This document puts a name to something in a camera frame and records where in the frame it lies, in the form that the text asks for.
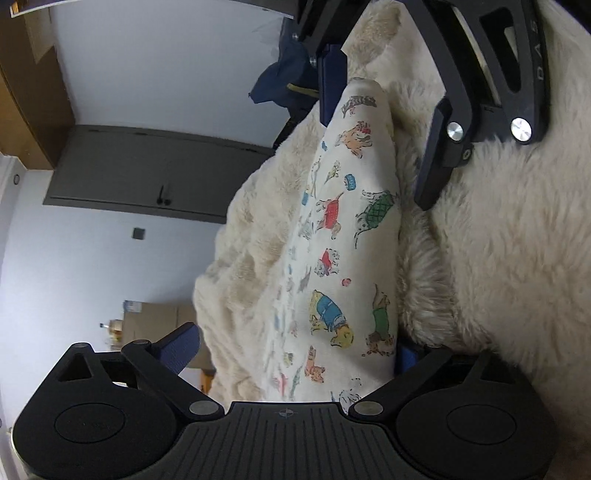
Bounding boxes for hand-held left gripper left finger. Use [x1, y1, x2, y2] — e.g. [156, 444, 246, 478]
[55, 322, 225, 421]

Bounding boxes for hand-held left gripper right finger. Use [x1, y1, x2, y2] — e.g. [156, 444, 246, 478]
[348, 346, 533, 421]

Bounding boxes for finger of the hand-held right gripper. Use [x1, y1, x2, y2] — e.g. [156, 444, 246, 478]
[406, 0, 552, 212]
[293, 0, 371, 127]

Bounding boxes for wooden overhead cabinet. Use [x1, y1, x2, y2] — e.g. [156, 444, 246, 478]
[0, 0, 77, 169]

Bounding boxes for grey door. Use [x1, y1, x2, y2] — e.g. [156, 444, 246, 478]
[44, 126, 275, 225]

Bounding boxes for beige two-door fridge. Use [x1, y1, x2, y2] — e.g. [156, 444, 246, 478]
[121, 300, 218, 372]

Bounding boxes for navy blue bag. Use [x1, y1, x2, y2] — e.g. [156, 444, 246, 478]
[249, 28, 324, 116]

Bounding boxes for cream fleece blanket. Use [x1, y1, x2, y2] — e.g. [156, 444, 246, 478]
[191, 0, 444, 402]

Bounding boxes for dog print cream pants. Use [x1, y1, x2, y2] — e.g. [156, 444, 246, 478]
[263, 78, 402, 402]

